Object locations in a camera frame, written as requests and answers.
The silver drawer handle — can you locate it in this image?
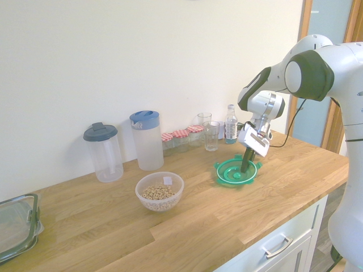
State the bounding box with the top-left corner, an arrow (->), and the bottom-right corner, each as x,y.
262,236 -> 294,260

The clear water bottle blue label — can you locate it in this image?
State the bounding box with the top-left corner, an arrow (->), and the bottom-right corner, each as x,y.
225,104 -> 239,145

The clear pitcher with dark lid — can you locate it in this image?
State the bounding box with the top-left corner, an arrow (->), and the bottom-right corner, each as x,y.
83,122 -> 124,183

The glass container with dark clip lid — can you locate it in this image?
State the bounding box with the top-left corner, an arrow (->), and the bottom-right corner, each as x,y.
0,193 -> 44,263

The tall glass mug with handle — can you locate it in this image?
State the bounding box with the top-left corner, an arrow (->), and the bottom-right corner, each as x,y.
197,112 -> 213,143

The green round container lid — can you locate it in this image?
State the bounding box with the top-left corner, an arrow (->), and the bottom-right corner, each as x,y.
213,154 -> 263,187

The wooden framed glass door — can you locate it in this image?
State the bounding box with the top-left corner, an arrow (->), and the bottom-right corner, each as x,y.
286,0 -> 363,155

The frosted pitcher with blue lid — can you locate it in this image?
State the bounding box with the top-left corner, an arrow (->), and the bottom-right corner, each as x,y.
129,109 -> 164,171

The white cabinet drawer with handle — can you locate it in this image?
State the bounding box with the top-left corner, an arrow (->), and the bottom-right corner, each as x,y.
215,195 -> 330,272

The clear plastic bowl with cereal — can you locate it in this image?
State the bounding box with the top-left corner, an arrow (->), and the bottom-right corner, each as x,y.
135,172 -> 185,213

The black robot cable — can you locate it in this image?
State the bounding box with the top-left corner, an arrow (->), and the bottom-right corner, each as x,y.
268,97 -> 309,148

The faceted drinking glass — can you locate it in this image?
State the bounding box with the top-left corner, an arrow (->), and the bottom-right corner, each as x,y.
202,121 -> 221,152

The glass jar red checkered lid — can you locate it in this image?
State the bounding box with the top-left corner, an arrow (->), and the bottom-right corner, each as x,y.
172,129 -> 189,153
161,133 -> 175,156
187,125 -> 205,147

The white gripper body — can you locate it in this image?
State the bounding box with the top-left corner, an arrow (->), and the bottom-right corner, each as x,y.
237,126 -> 271,158

